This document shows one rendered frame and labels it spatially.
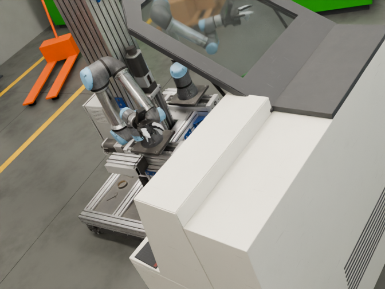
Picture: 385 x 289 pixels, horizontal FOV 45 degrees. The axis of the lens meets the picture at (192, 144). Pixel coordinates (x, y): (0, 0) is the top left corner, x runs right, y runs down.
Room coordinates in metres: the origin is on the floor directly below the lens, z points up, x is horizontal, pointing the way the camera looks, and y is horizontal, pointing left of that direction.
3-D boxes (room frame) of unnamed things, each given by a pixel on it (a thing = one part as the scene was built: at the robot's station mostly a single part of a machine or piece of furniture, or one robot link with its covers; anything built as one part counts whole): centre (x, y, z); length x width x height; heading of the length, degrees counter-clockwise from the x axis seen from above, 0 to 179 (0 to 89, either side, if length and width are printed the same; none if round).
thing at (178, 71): (2.85, -0.11, 1.20); 0.13 x 0.12 x 0.14; 163
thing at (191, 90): (2.84, -0.11, 1.09); 0.15 x 0.15 x 0.10
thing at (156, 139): (2.47, 0.23, 1.09); 0.15 x 0.15 x 0.10
